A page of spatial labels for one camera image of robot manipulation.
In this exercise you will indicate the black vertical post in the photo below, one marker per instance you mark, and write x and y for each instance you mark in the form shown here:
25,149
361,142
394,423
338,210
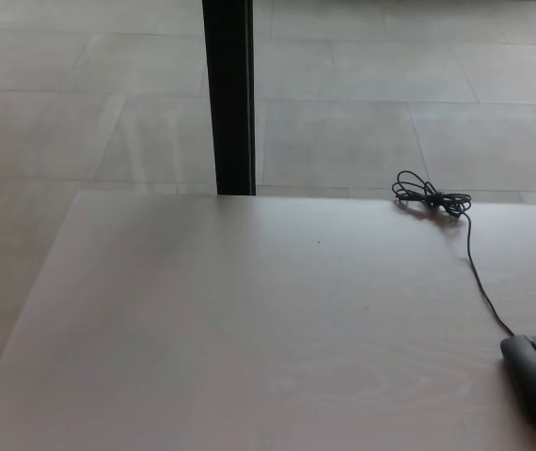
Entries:
228,94

